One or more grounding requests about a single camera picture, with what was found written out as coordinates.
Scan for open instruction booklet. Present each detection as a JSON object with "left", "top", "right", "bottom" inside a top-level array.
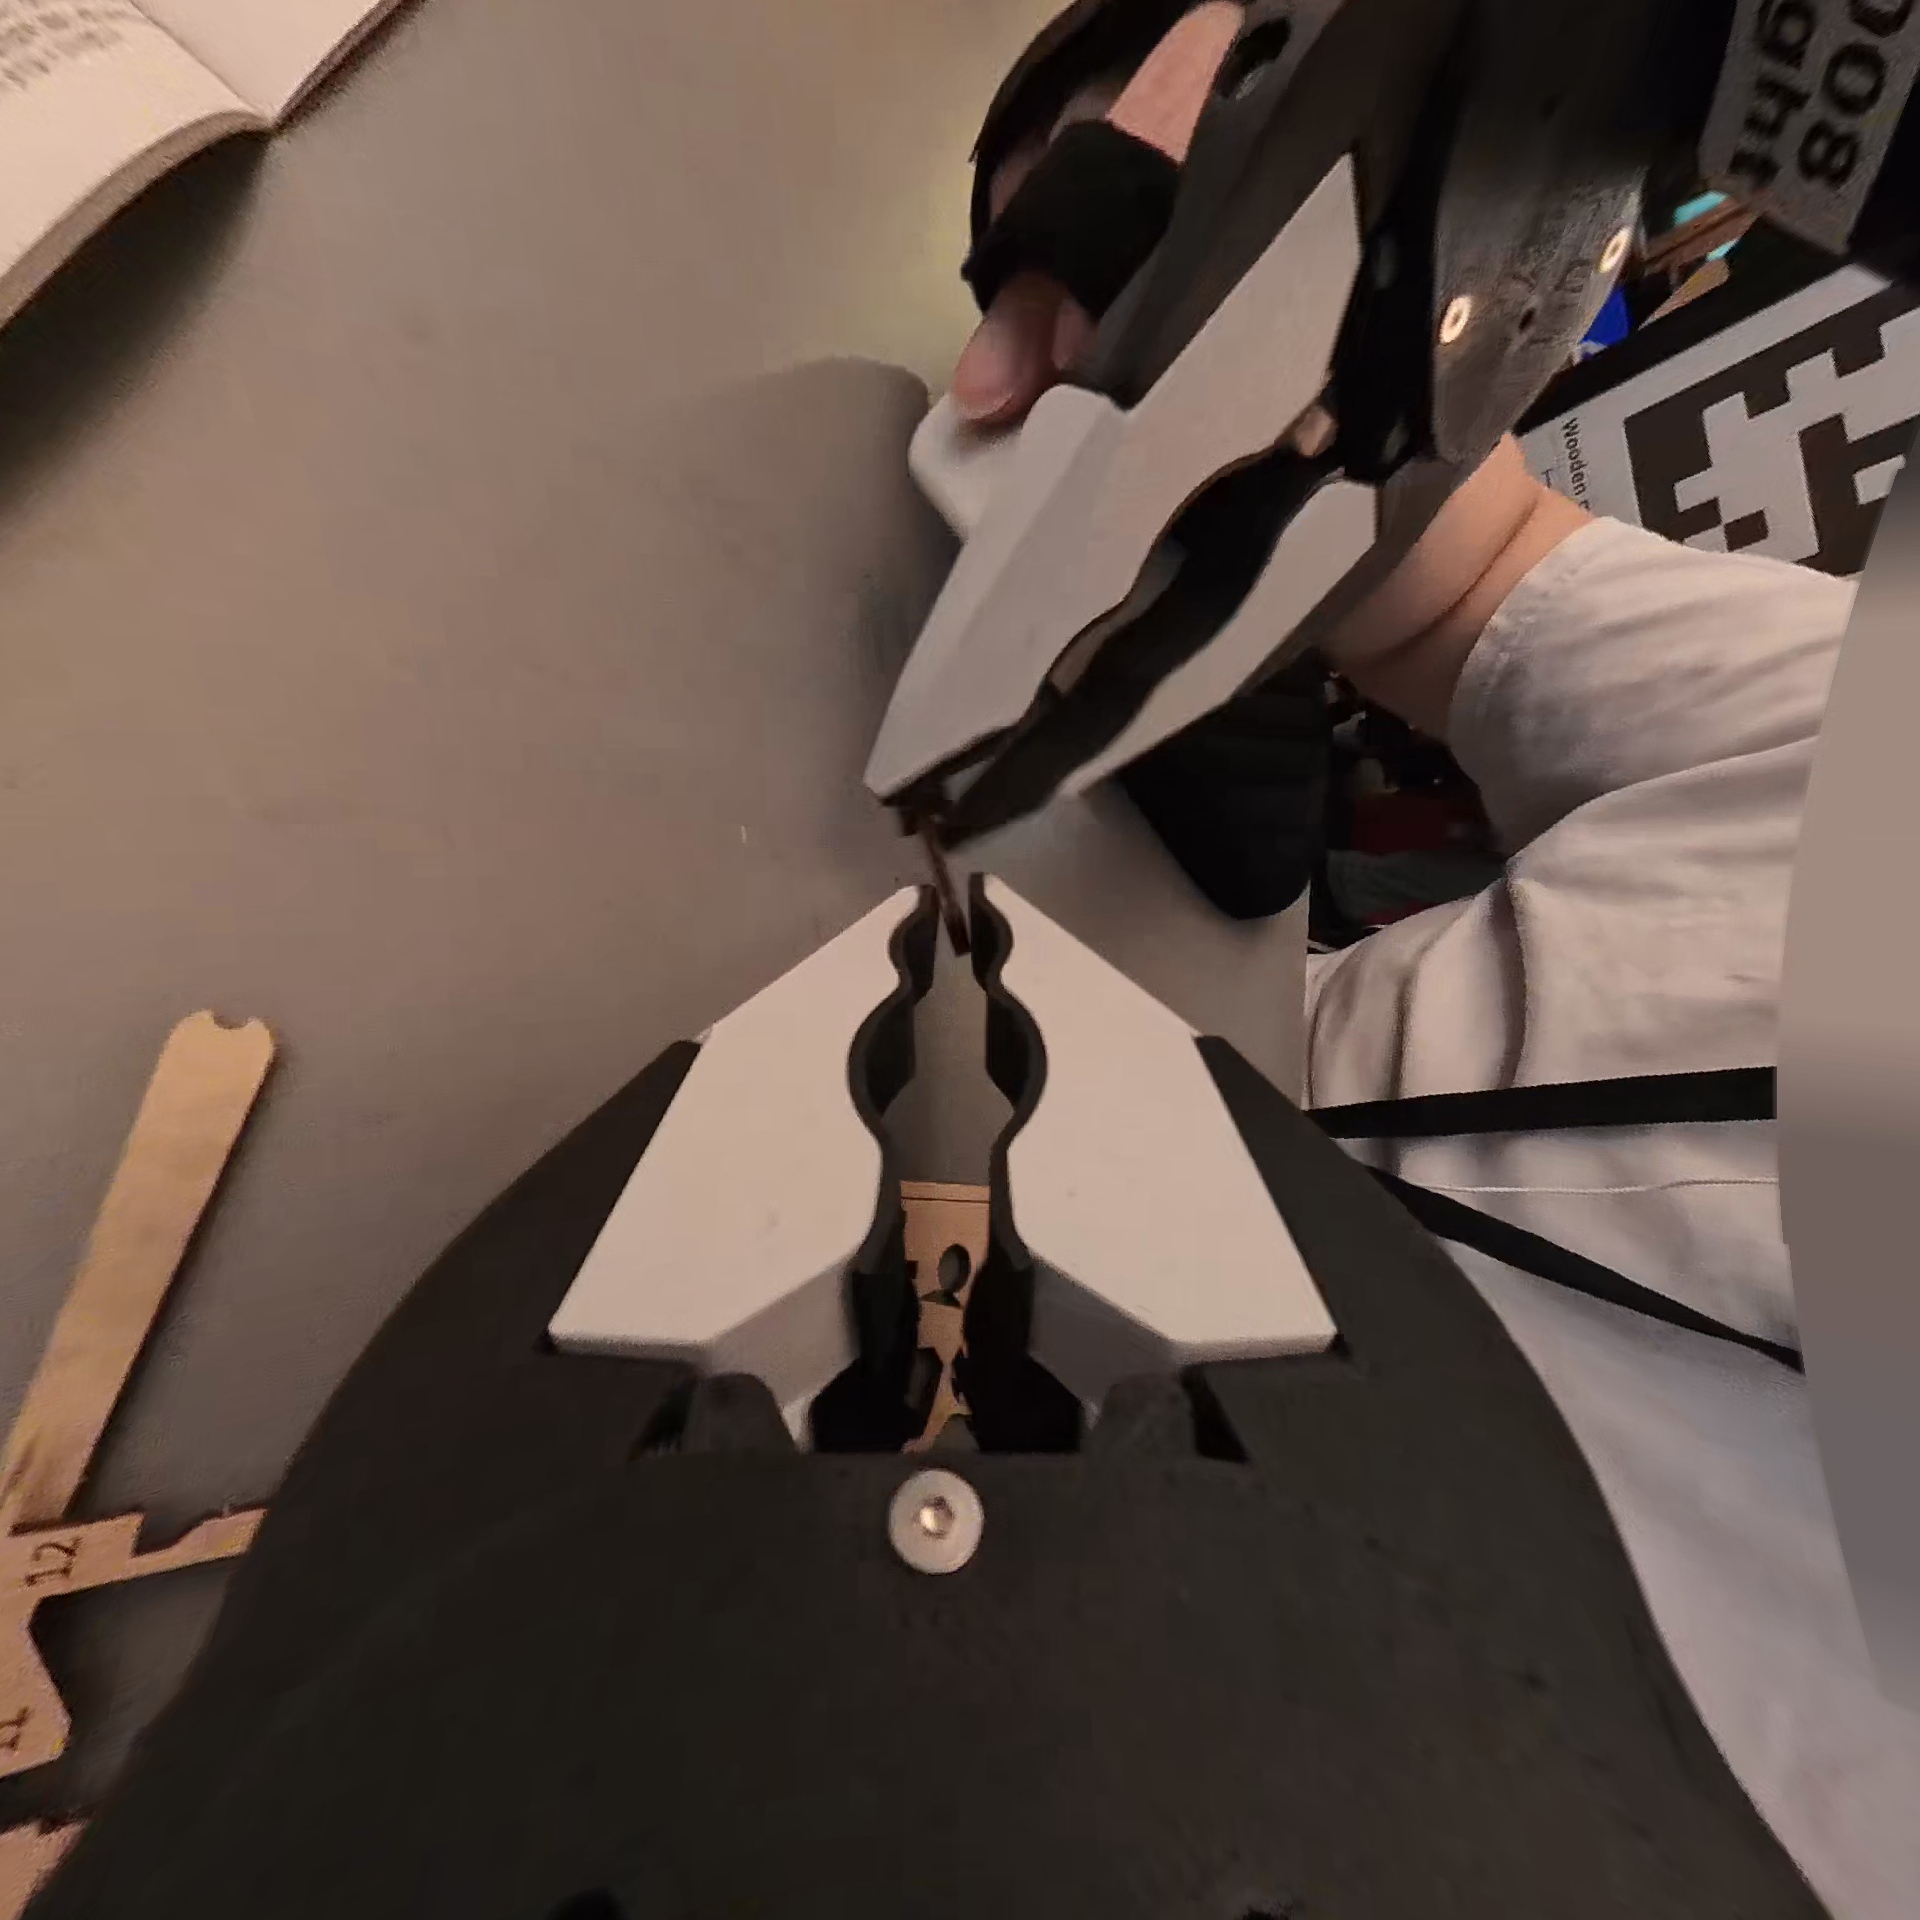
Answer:
[{"left": 0, "top": 0, "right": 409, "bottom": 325}]

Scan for box with black-white marker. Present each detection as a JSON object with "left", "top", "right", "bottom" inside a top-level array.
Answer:
[{"left": 1512, "top": 263, "right": 1920, "bottom": 579}]

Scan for dark cloth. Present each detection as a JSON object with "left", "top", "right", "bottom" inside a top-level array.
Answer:
[{"left": 1118, "top": 674, "right": 1337, "bottom": 922}]

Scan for wooden frame strip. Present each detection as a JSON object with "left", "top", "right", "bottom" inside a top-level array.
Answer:
[{"left": 0, "top": 1503, "right": 271, "bottom": 1920}]

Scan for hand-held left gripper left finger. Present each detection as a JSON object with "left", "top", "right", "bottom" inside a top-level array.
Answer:
[{"left": 546, "top": 883, "right": 945, "bottom": 1452}]

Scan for black lanyard strap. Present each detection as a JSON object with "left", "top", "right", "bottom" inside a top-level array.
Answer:
[{"left": 1303, "top": 1064, "right": 1806, "bottom": 1374}]

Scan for flat wooden stick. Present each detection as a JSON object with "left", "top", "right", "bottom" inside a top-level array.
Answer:
[{"left": 0, "top": 1007, "right": 282, "bottom": 1524}]

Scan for person's right hand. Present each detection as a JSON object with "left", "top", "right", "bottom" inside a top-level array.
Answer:
[{"left": 951, "top": 11, "right": 1251, "bottom": 424}]

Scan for person's right forearm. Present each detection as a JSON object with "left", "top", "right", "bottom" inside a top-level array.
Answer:
[{"left": 1320, "top": 442, "right": 1864, "bottom": 917}]

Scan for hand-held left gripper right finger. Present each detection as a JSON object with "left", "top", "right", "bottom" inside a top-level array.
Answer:
[{"left": 967, "top": 872, "right": 1339, "bottom": 1452}]

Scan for laser-cut wooden parts sheet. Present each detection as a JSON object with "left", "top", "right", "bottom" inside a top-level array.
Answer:
[{"left": 897, "top": 1180, "right": 995, "bottom": 1455}]

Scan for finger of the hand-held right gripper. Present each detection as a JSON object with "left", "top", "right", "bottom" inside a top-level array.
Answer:
[
  {"left": 862, "top": 150, "right": 1377, "bottom": 806},
  {"left": 958, "top": 459, "right": 1445, "bottom": 836}
]

